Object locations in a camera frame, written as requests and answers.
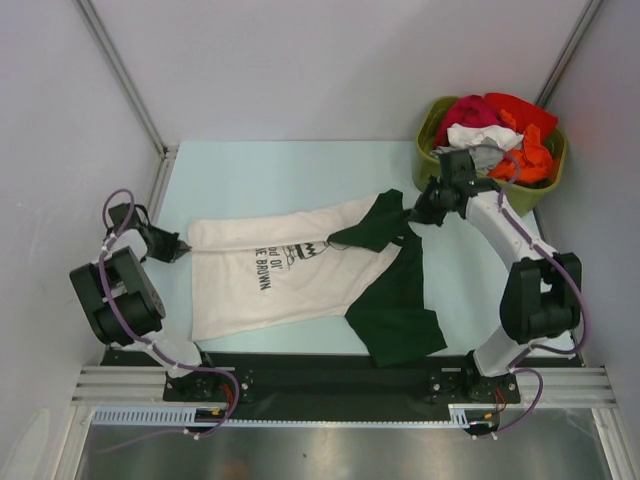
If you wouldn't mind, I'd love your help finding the red shirt in bin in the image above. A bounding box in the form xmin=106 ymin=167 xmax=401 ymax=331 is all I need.
xmin=484 ymin=92 xmax=558 ymax=140

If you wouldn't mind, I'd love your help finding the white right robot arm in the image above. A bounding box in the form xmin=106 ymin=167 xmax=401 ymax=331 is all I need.
xmin=409 ymin=149 xmax=589 ymax=403

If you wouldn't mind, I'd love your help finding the grey shirt in bin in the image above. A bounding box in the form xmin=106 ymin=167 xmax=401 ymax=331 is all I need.
xmin=429 ymin=138 xmax=506 ymax=175

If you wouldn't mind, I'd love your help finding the white shirt in bin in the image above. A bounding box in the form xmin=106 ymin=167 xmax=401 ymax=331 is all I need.
xmin=447 ymin=123 xmax=523 ymax=151

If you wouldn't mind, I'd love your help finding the orange shirt in bin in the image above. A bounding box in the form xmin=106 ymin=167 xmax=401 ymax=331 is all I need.
xmin=488 ymin=124 xmax=553 ymax=185

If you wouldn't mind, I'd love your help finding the aluminium frame post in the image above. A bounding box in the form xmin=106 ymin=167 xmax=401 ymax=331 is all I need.
xmin=73 ymin=0 xmax=169 ymax=154
xmin=535 ymin=0 xmax=608 ymax=109

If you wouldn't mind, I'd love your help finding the green plastic bin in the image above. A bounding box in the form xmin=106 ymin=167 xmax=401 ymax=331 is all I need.
xmin=413 ymin=96 xmax=569 ymax=216

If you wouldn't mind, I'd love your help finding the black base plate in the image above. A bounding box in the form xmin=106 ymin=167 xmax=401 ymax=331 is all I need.
xmin=100 ymin=350 xmax=530 ymax=411

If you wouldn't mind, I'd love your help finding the white slotted cable duct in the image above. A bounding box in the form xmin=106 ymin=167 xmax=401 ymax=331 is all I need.
xmin=92 ymin=402 xmax=531 ymax=429

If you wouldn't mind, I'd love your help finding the crimson shirt in bin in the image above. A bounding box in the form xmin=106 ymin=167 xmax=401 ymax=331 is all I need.
xmin=434 ymin=95 xmax=504 ymax=147

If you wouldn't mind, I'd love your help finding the left aluminium frame post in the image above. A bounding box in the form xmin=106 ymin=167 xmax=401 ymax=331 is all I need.
xmin=73 ymin=0 xmax=169 ymax=154

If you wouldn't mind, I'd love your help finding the cream and green t-shirt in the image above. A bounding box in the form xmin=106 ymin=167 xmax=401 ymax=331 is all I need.
xmin=188 ymin=189 xmax=447 ymax=367

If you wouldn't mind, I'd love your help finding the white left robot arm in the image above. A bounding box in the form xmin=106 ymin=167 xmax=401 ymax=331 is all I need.
xmin=69 ymin=203 xmax=222 ymax=402

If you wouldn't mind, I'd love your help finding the right aluminium frame post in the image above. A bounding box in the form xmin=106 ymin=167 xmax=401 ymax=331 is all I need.
xmin=535 ymin=0 xmax=608 ymax=109

